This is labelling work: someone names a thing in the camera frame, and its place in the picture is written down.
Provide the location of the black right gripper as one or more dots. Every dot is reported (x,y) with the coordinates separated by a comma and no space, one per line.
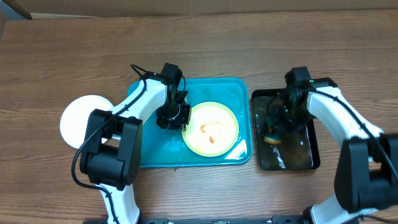
(278,125)

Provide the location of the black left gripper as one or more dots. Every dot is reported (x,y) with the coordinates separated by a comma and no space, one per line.
(180,124)

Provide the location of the yellow green sponge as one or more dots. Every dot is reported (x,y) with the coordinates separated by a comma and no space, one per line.
(273,139)

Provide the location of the yellow-green plate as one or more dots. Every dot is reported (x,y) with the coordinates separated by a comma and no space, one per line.
(212,130)

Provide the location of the white front plate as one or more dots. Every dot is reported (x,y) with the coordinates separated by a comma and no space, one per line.
(74,119)

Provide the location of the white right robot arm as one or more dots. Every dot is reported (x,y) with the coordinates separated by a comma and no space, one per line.
(366,176)

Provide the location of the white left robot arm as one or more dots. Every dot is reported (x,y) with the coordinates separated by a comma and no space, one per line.
(110,156)

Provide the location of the black water tray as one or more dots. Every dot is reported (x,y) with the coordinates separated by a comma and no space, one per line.
(297,150)

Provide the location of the teal plastic tray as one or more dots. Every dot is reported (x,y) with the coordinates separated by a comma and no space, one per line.
(166,148)

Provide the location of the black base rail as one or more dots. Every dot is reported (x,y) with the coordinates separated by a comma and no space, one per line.
(278,219)

